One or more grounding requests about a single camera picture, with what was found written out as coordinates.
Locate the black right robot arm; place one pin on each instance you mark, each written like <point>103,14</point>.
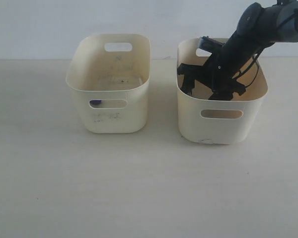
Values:
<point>258,28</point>

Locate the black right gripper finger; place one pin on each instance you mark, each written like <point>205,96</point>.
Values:
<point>188,84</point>
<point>216,95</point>

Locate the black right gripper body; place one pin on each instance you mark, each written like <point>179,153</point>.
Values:
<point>218,70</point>

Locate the blue-capped tube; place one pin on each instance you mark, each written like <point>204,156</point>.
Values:
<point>95,103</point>

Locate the cream plastic bin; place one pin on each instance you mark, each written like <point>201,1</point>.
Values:
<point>201,120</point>
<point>113,68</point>

